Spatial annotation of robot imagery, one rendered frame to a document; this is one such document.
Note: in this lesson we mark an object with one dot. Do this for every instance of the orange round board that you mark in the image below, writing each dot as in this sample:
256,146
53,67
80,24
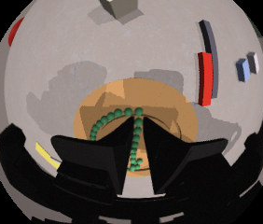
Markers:
168,107

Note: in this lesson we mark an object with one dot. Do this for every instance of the cream cube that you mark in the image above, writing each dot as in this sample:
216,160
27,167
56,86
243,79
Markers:
119,8

